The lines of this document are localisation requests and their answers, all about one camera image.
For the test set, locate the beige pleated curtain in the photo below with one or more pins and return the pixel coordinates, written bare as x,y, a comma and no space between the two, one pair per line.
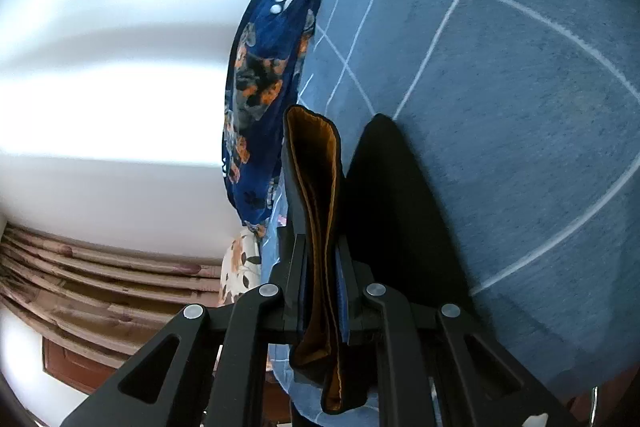
100,277

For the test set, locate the white orange floral pillow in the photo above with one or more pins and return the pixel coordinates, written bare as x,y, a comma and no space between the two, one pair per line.
242,262

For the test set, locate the brown wooden furniture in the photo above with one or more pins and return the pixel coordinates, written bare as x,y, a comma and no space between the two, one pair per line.
80,367

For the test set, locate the blue checked bed sheet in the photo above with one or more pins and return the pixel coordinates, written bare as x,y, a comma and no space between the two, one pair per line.
500,107

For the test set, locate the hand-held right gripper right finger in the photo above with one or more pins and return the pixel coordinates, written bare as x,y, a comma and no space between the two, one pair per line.
345,297

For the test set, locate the navy dog printed blanket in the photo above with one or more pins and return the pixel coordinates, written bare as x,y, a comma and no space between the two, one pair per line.
265,57

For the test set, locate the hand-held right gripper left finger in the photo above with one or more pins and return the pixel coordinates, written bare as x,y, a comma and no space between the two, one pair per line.
295,292

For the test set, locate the black pants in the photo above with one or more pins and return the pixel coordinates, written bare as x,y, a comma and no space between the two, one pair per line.
315,207

